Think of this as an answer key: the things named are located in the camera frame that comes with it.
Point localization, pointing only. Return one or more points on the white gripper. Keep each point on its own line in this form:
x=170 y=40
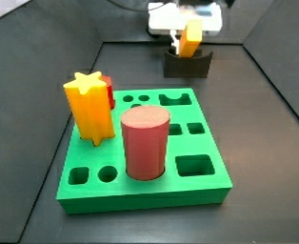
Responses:
x=168 y=18

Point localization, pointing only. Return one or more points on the yellow rectangular block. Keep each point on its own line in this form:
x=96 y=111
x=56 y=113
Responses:
x=190 y=38

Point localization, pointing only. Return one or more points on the black curved fixture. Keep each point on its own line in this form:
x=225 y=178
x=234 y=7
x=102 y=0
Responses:
x=182 y=67

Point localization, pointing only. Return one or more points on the small red block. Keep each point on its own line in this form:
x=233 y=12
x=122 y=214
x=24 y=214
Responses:
x=109 y=92

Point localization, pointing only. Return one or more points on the yellow star prism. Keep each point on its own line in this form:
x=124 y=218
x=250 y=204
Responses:
x=89 y=103

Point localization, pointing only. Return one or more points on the red cylinder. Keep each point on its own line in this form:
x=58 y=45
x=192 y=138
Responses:
x=145 y=129

